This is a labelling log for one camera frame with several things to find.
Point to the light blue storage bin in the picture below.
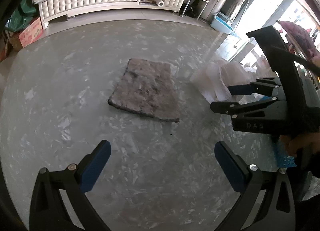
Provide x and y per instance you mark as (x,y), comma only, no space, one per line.
(222,23)

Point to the pink cardboard box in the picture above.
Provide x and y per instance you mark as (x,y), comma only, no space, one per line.
(30,34)

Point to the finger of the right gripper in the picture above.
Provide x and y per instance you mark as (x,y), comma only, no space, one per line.
(267,108)
(263,86)

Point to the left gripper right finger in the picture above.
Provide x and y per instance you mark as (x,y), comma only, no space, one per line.
(266,200)

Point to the blue plastic laundry basket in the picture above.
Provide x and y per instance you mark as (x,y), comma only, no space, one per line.
(282,158)

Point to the right hand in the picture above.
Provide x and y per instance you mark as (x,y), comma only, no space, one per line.
(292,145)

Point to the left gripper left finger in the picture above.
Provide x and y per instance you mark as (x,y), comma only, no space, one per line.
(47,209)

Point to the green plastic bag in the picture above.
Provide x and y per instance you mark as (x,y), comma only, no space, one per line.
(21,17)

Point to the white paper roll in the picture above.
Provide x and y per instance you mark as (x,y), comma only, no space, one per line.
(159,3)

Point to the grey fuzzy cloth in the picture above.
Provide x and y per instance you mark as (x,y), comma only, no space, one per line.
(146,88)

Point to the pink clothes pile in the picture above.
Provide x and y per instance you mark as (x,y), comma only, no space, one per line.
(303,39)

